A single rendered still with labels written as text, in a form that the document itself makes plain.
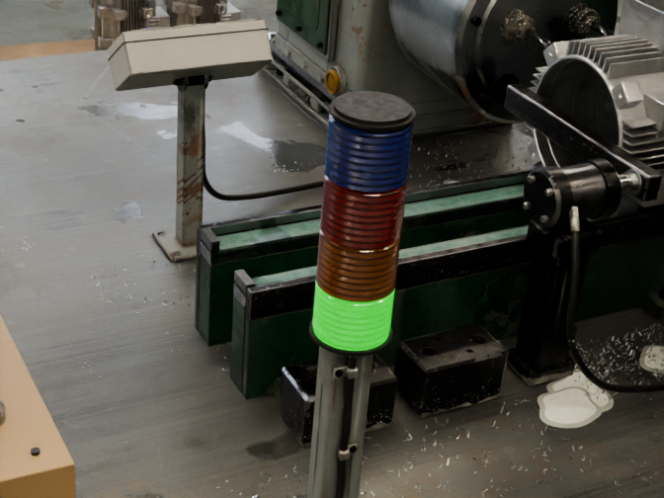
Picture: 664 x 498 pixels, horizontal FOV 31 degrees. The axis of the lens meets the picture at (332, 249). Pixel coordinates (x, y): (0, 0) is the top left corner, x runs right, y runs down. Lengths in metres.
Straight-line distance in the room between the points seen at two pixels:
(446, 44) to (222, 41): 0.31
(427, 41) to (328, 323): 0.74
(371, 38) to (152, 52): 0.46
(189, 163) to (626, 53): 0.51
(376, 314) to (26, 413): 0.39
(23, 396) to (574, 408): 0.55
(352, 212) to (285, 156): 0.90
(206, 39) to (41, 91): 0.61
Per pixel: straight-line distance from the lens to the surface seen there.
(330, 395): 0.95
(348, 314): 0.89
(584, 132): 1.34
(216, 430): 1.20
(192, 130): 1.42
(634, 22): 1.42
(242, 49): 1.39
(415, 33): 1.61
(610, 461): 1.23
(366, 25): 1.71
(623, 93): 1.32
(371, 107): 0.84
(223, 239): 1.28
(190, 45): 1.37
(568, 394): 1.31
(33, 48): 3.96
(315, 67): 1.85
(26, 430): 1.13
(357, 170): 0.83
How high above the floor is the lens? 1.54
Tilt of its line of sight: 29 degrees down
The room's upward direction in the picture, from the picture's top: 5 degrees clockwise
